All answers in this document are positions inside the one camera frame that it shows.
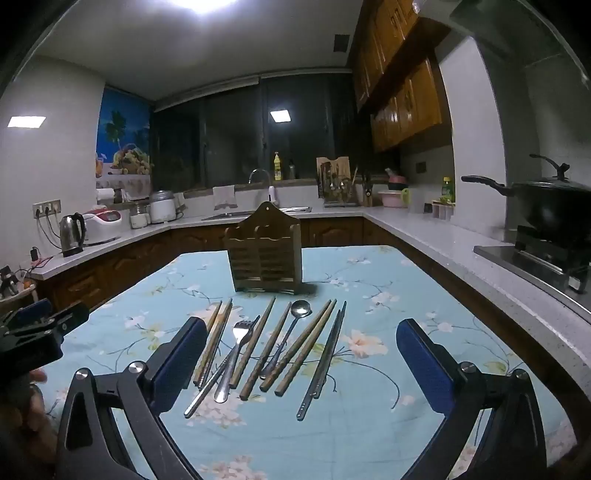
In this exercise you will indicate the kitchen faucet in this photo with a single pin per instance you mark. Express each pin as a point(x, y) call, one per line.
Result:
point(259, 174)

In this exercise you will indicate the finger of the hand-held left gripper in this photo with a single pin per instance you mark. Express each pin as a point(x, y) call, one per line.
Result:
point(27, 310)
point(69, 318)

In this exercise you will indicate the glass storage jars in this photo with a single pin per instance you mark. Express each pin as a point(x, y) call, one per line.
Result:
point(138, 218)

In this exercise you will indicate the green bottle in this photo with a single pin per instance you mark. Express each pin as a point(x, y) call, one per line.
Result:
point(447, 189)

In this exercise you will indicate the person's left hand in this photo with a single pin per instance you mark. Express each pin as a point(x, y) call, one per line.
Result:
point(34, 429)

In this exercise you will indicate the white spice jar set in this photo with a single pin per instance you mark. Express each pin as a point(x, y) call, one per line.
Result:
point(442, 210)

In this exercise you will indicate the metal fork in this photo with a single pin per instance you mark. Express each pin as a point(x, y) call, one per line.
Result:
point(242, 332)

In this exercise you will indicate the fruit and palm wall poster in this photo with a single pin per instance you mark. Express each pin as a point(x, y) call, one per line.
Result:
point(124, 138)

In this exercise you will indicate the wooden chopstick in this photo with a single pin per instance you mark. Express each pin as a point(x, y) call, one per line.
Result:
point(253, 341)
point(262, 360)
point(305, 350)
point(296, 346)
point(210, 334)
point(216, 341)

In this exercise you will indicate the ceiling lamp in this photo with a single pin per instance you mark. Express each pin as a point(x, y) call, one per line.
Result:
point(203, 4)

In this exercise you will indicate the wall power socket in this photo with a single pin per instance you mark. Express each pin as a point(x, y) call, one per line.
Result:
point(46, 208)

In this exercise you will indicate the white and red rice cooker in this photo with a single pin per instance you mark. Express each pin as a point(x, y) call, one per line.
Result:
point(102, 226)

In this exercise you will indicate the wooden lower cabinets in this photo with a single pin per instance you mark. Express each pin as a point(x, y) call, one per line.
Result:
point(138, 258)

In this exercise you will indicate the wooden utensil holder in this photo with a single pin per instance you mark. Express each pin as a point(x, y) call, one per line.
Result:
point(263, 258)

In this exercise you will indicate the bamboo cutlery rack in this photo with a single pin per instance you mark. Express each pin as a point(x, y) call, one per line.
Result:
point(337, 180)

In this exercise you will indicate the metal spoon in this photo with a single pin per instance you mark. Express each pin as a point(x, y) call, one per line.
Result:
point(301, 308)

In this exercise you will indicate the steel electric kettle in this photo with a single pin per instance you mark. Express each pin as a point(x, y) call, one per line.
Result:
point(72, 233)

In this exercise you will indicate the ceiling vent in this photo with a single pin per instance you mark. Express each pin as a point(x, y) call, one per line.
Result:
point(340, 43)

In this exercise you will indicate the white electric pot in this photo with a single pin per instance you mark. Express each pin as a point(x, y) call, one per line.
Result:
point(162, 207)

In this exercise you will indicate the steel kitchen sink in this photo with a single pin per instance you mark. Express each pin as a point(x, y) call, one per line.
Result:
point(249, 213)

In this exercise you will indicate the dark kitchen window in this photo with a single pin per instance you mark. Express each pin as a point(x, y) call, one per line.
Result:
point(231, 134)

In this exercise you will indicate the wooden knife block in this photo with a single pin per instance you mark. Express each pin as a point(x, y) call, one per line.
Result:
point(368, 191)

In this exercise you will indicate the wooden upper cabinets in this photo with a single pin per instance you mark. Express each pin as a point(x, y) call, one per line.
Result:
point(397, 83)

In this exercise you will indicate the gas stove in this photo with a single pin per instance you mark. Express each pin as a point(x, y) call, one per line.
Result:
point(540, 263)

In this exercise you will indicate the wooden cabinets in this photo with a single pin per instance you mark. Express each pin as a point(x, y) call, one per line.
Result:
point(397, 83)
point(138, 258)

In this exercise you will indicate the yellow dish soap bottle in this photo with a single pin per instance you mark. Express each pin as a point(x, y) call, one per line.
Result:
point(277, 167)

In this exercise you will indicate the hanging grey dish towel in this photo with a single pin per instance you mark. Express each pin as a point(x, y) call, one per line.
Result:
point(224, 197)

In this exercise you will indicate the black wok with lid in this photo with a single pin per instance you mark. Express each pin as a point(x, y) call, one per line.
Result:
point(549, 203)

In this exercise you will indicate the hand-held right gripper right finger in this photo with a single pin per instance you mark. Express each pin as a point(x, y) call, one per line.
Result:
point(422, 364)

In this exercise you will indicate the metal chopstick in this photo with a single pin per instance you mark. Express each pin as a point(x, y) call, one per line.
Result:
point(331, 346)
point(204, 392)
point(318, 369)

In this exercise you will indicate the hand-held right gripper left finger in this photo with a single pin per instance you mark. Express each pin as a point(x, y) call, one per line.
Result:
point(184, 357)

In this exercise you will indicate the floral light blue tablecloth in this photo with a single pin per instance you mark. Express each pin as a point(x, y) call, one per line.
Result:
point(369, 429)

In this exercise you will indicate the dark wall switch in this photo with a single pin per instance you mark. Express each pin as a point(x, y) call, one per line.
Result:
point(420, 167)

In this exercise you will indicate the range hood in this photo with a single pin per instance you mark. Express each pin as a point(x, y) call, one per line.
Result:
point(521, 27)

